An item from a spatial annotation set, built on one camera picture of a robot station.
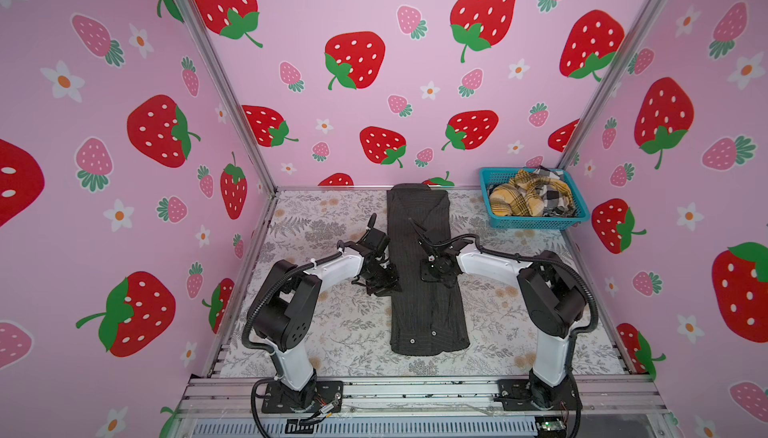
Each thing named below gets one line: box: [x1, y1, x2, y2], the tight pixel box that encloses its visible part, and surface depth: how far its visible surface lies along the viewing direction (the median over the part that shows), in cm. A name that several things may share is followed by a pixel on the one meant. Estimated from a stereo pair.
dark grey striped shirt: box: [386, 183, 470, 356], surface depth 89 cm
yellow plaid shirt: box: [489, 169, 574, 217], surface depth 106 cm
